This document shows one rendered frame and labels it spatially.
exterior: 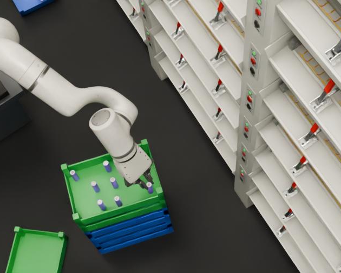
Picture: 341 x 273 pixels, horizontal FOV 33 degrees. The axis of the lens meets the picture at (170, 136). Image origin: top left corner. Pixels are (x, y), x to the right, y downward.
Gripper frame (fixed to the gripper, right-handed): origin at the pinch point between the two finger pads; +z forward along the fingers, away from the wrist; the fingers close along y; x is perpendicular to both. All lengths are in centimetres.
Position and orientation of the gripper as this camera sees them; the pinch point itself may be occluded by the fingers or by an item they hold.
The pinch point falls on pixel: (145, 181)
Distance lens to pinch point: 184.2
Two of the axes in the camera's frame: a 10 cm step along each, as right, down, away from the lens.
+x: 6.3, 3.7, -6.9
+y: -6.8, 6.8, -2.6
